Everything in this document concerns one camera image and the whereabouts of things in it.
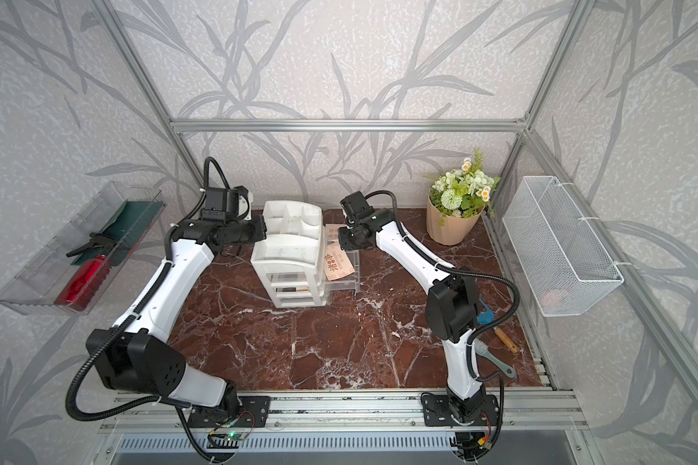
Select white plastic drawer organizer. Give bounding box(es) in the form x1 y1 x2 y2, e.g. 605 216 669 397
251 201 329 308

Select pink postcard red characters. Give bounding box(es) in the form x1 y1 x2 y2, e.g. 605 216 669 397
325 224 342 242

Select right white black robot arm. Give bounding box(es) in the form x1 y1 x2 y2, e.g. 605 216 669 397
339 190 521 422

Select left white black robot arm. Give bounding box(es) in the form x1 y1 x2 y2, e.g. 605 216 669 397
65 177 267 422

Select beige flower pot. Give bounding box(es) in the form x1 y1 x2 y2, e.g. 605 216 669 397
426 201 481 246

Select white green artificial flowers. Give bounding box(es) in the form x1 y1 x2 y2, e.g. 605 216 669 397
428 148 500 218

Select green cloth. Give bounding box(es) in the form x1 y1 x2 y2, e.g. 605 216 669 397
72 201 165 267

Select black clamp tool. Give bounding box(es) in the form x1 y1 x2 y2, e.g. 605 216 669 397
66 232 117 258

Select red brush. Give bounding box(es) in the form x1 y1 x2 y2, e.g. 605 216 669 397
54 255 111 312

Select pink object in basket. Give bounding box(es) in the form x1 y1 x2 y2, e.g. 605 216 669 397
541 289 569 311

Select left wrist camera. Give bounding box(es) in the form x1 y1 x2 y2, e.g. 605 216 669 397
235 186 253 221

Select clear plastic wall tray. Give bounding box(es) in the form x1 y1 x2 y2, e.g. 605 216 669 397
0 182 166 315

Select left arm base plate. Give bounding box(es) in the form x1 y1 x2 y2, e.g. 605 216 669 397
187 395 271 429

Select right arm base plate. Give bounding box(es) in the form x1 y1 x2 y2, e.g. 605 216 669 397
420 389 501 427

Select white wire mesh basket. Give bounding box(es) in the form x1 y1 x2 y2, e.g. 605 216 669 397
503 176 624 318

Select aluminium front rail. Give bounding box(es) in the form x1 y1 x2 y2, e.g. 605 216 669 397
99 387 589 434

